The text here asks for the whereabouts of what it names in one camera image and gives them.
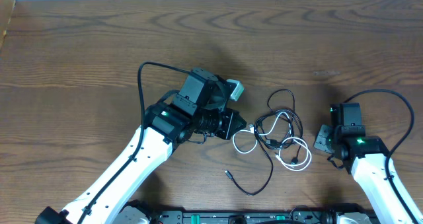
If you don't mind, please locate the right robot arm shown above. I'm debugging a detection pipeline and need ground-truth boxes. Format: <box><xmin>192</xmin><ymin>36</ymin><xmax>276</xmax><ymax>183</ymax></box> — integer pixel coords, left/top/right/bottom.
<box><xmin>314</xmin><ymin>103</ymin><xmax>422</xmax><ymax>223</ymax></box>

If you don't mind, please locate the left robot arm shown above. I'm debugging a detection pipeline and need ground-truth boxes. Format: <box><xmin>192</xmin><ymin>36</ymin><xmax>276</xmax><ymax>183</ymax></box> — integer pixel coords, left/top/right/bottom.
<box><xmin>36</xmin><ymin>68</ymin><xmax>246</xmax><ymax>223</ymax></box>

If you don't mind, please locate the left camera black cable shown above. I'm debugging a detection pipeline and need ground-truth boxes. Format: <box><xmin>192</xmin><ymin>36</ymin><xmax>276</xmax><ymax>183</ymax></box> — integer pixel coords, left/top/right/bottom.
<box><xmin>75</xmin><ymin>61</ymin><xmax>192</xmax><ymax>224</ymax></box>

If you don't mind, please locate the white USB cable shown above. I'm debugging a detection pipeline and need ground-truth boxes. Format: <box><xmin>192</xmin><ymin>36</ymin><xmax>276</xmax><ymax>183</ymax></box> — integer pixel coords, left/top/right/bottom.
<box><xmin>231</xmin><ymin>110</ymin><xmax>313</xmax><ymax>172</ymax></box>

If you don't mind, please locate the black USB cable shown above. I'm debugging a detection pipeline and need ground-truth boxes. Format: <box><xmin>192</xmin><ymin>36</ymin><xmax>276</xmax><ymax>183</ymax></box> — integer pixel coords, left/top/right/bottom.
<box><xmin>225</xmin><ymin>89</ymin><xmax>304</xmax><ymax>196</ymax></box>

